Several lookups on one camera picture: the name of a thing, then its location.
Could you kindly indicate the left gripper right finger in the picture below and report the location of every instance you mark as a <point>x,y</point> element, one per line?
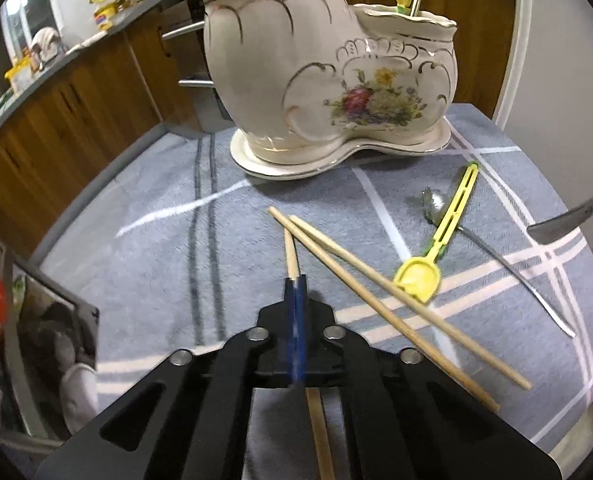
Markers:
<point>403,417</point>

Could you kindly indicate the wooden chopstick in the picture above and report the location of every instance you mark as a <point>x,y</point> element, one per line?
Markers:
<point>427,349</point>
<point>412,303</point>
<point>312,395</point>

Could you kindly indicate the yellow plastic spoon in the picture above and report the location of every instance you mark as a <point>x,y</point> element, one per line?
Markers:
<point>420,276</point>

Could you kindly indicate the silver utensil handle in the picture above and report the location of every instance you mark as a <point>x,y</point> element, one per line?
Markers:
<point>549,231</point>

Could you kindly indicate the stainless steel oven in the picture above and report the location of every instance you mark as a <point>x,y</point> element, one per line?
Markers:
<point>182,37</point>

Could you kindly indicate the grey kitchen countertop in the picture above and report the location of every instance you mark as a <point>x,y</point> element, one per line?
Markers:
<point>126,18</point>

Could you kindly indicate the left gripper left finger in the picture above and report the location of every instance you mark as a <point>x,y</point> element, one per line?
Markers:
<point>188,417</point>

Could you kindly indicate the wooden lower cabinets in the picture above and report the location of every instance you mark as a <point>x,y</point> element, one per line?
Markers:
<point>80,121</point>

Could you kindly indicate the white ceramic utensil holder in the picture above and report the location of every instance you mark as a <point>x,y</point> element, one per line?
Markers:
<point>309,83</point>

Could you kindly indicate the silver metal spoon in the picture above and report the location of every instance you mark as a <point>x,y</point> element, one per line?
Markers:
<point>496,254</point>

